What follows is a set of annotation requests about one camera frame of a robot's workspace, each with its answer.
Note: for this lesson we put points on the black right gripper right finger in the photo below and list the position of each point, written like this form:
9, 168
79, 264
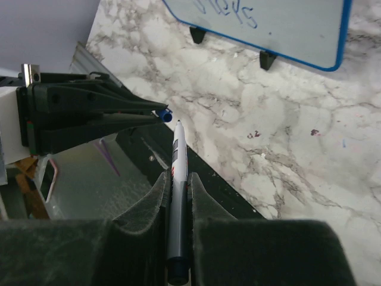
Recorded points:
231, 251

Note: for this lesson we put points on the blue marker cap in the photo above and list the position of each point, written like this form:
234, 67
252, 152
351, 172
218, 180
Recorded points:
165, 115

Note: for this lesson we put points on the white whiteboard marker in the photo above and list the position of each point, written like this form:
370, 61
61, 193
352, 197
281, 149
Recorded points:
177, 239

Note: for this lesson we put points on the blue framed small whiteboard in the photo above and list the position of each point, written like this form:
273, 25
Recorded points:
310, 32

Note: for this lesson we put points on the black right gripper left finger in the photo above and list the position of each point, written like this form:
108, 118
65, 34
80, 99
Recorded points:
128, 250

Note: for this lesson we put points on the aluminium table edge frame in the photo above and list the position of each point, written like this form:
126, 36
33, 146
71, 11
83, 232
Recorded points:
83, 62

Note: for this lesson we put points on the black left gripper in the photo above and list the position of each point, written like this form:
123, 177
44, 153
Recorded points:
80, 98

